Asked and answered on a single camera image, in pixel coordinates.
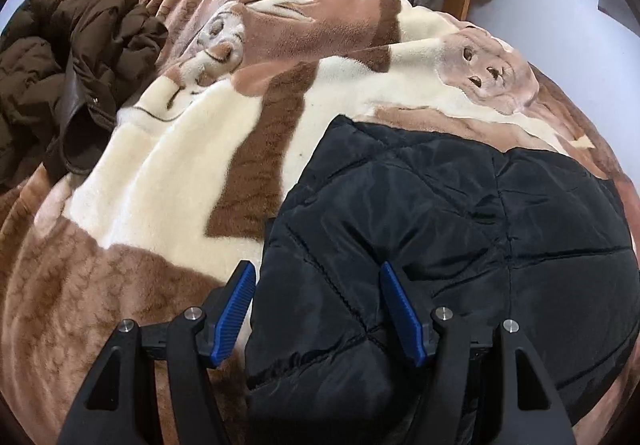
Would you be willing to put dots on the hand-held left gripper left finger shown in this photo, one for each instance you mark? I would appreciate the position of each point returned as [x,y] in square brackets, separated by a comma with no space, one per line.
[232,315]

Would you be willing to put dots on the brown puffer jacket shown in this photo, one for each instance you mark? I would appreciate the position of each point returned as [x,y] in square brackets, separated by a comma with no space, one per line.
[65,70]

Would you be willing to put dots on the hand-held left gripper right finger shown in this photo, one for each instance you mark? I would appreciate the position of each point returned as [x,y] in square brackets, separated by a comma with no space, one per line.
[404,315]

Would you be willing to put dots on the black puffer jacket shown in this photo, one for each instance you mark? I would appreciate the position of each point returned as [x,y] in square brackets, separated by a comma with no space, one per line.
[450,245]

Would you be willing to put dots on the brown and cream printed blanket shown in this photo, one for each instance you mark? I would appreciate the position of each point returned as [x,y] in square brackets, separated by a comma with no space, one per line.
[250,125]

